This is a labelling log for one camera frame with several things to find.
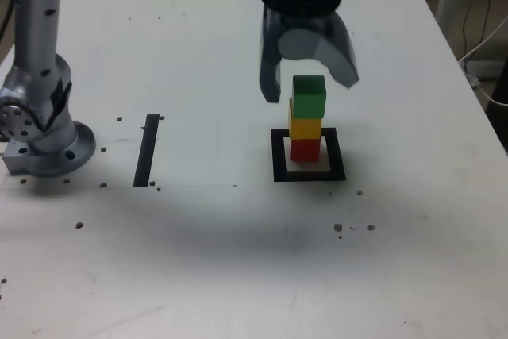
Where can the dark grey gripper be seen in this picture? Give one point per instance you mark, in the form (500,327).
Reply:
(305,21)

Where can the green cube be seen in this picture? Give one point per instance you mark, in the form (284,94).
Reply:
(309,105)

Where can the yellow cube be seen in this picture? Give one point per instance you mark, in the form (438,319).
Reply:
(305,128)

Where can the red cube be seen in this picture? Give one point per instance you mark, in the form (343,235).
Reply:
(305,150)

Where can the black tape square outline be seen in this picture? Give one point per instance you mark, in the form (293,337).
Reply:
(309,177)

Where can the black tape strip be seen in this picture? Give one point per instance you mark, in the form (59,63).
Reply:
(146,152)

